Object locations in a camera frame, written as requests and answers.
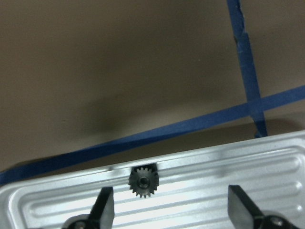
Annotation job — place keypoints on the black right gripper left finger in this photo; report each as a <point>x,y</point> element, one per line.
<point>101,215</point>

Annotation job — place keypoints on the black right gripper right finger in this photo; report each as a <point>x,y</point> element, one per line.
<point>245,214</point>

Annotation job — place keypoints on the black gear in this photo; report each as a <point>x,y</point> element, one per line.
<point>144,180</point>

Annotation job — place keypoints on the silver ribbed metal tray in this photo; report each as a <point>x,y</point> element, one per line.
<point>192,191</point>

